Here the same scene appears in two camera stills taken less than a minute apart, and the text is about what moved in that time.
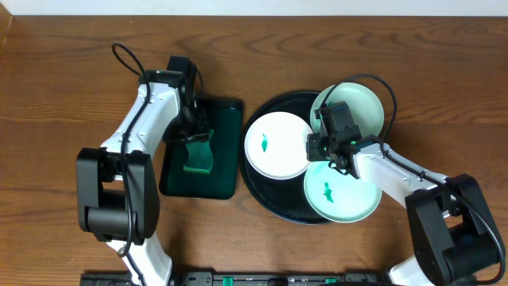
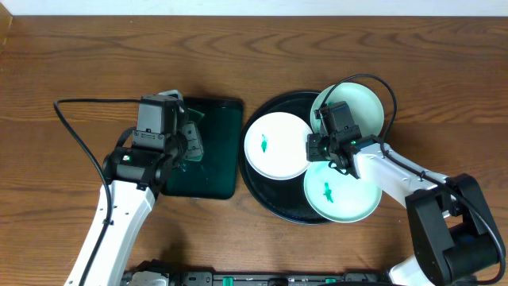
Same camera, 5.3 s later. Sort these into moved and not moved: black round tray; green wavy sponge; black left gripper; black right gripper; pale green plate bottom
Moved: black left gripper; green wavy sponge
Not moved: pale green plate bottom; black right gripper; black round tray
